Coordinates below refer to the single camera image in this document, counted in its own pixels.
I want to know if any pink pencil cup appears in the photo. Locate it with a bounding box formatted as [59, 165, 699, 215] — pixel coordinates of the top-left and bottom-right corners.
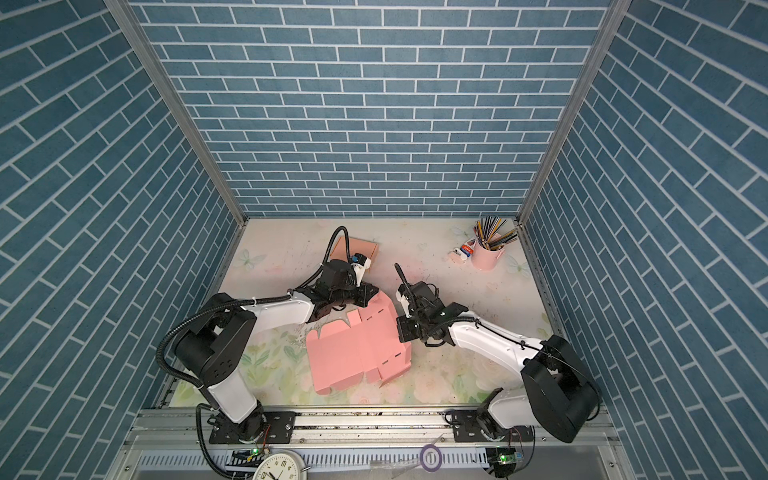
[470, 239, 504, 271]

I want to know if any orange paper box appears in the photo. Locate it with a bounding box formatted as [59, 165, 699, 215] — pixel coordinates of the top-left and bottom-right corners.
[327, 234, 379, 264]

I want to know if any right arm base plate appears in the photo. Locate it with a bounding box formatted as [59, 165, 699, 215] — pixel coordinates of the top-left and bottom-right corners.
[443, 409, 535, 443]

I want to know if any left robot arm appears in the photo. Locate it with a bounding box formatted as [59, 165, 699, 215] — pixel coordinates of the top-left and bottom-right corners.
[155, 226, 379, 439]

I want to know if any aluminium rail frame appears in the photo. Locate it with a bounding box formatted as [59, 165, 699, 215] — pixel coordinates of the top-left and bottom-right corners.
[107, 405, 634, 479]

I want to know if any green lit circuit board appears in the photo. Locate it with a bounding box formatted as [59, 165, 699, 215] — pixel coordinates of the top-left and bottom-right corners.
[485, 447, 519, 479]

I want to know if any pink paper box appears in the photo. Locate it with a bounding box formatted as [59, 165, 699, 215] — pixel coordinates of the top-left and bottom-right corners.
[306, 292, 412, 395]

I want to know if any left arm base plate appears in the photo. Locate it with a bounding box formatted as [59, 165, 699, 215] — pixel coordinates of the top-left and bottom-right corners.
[206, 409, 296, 445]

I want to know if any coloured pencils bundle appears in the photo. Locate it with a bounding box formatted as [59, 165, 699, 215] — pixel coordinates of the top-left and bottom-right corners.
[474, 216, 518, 251]

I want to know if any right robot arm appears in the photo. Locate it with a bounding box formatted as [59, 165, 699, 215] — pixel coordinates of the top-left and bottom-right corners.
[394, 264, 601, 443]

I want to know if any purple tape roll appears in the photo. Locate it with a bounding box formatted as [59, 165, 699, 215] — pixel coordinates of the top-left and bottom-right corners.
[419, 444, 443, 473]

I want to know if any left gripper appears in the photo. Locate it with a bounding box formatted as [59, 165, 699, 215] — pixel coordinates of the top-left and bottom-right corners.
[329, 279, 381, 308]

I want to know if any white analog clock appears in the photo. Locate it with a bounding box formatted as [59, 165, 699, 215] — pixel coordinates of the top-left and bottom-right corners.
[251, 451, 309, 480]

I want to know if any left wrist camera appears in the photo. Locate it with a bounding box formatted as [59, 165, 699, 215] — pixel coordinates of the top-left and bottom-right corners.
[349, 253, 371, 287]

